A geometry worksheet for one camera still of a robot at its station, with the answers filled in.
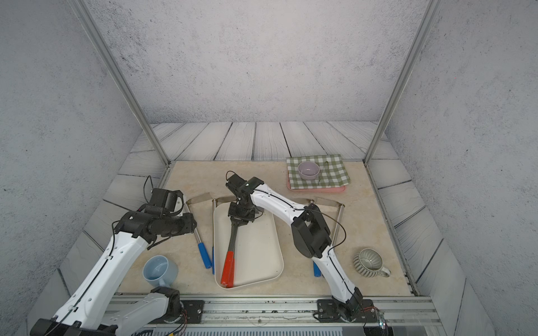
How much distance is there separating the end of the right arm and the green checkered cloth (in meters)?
0.37

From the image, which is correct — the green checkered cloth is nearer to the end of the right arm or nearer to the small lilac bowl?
the small lilac bowl

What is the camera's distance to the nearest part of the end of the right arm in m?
0.67

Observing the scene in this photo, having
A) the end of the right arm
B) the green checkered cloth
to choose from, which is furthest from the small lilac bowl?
the end of the right arm

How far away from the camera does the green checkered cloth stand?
1.11 meters
